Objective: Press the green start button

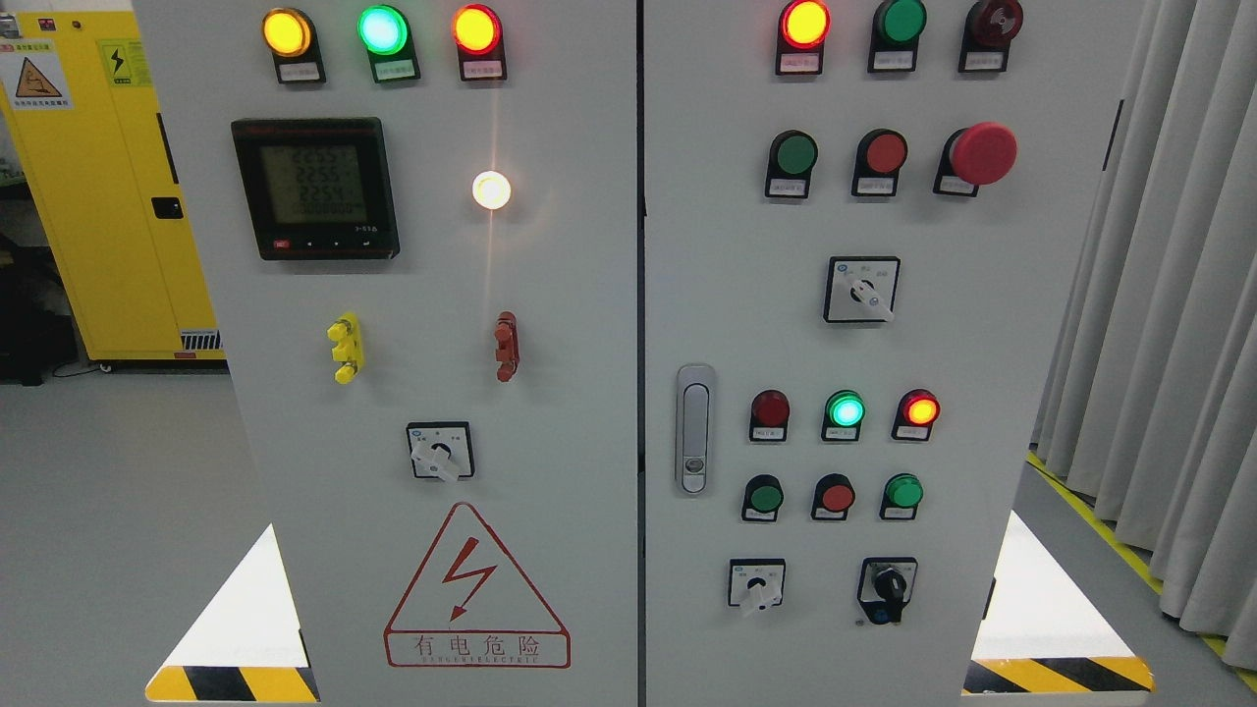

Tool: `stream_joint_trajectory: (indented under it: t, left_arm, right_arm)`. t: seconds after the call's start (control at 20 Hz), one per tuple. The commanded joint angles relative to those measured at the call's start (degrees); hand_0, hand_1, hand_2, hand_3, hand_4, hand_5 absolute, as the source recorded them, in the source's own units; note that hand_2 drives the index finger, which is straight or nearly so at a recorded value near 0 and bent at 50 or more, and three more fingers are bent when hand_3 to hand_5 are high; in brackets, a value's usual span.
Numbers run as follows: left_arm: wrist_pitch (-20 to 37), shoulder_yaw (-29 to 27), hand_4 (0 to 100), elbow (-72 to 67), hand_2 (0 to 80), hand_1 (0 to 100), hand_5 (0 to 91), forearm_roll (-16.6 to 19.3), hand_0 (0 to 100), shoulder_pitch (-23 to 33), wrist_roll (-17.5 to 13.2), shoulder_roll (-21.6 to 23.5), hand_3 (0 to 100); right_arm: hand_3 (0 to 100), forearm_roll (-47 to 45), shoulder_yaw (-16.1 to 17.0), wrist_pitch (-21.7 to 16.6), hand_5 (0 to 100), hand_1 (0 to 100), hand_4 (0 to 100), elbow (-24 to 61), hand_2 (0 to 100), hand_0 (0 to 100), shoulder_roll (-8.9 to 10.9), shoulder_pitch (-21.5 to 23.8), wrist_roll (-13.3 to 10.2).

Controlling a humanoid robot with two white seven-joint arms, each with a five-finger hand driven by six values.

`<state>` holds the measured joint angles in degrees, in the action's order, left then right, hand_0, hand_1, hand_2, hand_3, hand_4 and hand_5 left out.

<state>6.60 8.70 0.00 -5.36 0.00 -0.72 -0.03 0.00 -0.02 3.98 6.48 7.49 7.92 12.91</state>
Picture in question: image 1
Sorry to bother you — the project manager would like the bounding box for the black digital power meter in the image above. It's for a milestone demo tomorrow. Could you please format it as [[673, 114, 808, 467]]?
[[233, 117, 401, 260]]

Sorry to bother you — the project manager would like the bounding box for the green indicator lamp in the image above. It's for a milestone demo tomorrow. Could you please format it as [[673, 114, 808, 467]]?
[[820, 389, 866, 443], [357, 4, 421, 83]]

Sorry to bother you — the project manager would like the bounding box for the red indicator lamp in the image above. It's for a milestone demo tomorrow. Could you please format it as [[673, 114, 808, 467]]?
[[748, 389, 791, 443], [892, 387, 940, 442], [453, 3, 508, 82]]

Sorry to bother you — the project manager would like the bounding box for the black key selector switch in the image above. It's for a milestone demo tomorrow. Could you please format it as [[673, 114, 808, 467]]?
[[856, 559, 918, 625]]

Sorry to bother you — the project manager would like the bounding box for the green push button lower right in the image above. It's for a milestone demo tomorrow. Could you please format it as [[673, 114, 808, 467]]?
[[879, 473, 924, 520]]

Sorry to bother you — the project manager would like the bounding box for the red electrical hazard warning sticker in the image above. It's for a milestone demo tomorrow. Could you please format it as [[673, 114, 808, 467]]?
[[383, 502, 572, 671]]

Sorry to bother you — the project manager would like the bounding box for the green push button upper row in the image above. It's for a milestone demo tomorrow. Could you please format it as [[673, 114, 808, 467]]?
[[764, 130, 820, 198]]

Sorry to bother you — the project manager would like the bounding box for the upper right rotary selector switch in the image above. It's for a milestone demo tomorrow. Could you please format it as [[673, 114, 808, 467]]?
[[822, 255, 903, 323]]

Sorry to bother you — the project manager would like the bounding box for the left door rotary selector switch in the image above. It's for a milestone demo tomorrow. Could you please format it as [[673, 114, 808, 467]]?
[[406, 421, 475, 482]]

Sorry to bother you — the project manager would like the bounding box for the dark red buzzer lamp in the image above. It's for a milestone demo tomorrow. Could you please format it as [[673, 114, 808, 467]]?
[[957, 0, 1024, 75]]

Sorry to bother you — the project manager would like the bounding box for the red terminal connector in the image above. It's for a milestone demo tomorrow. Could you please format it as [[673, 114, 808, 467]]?
[[493, 309, 520, 382]]

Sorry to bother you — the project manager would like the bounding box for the grey pleated curtain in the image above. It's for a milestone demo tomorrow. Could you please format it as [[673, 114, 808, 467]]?
[[1035, 1, 1256, 671]]

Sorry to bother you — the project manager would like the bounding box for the grey cabinet door handle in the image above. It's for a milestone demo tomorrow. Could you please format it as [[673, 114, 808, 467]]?
[[675, 364, 716, 494]]

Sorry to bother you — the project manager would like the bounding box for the red emergency stop mushroom button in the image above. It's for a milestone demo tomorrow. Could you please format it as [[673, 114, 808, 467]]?
[[931, 121, 1018, 198]]

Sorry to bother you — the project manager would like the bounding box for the lower left rotary selector switch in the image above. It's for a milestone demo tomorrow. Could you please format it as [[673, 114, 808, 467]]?
[[727, 559, 787, 616]]

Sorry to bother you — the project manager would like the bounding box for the white lit indicator lamp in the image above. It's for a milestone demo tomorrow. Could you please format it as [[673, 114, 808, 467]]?
[[471, 170, 513, 211]]

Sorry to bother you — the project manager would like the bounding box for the red indicator lamp top left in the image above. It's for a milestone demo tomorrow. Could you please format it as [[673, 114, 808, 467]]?
[[453, 3, 508, 82]]

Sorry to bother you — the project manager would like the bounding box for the red push button upper row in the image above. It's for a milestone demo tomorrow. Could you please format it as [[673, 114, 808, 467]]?
[[851, 127, 908, 198]]

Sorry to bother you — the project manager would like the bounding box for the green indicator lamp lower middle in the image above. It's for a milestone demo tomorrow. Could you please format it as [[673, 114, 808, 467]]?
[[820, 389, 866, 443]]

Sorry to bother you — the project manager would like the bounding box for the red stop push button lower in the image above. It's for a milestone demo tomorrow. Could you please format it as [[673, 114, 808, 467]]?
[[811, 473, 856, 520]]

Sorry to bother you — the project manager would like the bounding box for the yellow terminal connector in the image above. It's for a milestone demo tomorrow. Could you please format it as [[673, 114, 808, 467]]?
[[326, 309, 365, 385]]

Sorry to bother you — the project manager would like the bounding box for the green start push button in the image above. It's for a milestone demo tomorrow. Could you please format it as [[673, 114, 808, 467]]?
[[740, 474, 783, 522]]

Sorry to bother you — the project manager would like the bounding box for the red indicator lamp lower right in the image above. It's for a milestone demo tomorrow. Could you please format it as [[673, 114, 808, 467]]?
[[892, 387, 940, 442]]

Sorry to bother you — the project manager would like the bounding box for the red indicator lamp lower left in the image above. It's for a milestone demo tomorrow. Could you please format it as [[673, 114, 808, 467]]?
[[748, 389, 791, 443]]

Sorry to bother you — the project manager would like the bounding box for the green lamp top right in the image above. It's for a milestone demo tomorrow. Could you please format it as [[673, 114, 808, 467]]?
[[867, 0, 928, 75]]

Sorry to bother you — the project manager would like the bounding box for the grey electrical control cabinet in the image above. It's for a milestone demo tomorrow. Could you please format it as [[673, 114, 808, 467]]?
[[134, 1, 1150, 706]]

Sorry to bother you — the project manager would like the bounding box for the yellow safety storage cabinet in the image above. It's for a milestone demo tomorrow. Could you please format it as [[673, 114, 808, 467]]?
[[3, 13, 225, 362]]

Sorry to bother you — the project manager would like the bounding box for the amber indicator lamp top left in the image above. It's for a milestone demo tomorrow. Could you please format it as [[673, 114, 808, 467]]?
[[261, 6, 326, 84]]

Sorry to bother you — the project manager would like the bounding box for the green indicator lamp top left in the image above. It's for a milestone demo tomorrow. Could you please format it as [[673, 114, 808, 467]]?
[[357, 4, 421, 83]]

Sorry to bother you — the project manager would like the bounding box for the red lit lamp top right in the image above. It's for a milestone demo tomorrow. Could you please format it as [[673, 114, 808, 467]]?
[[774, 0, 832, 77]]

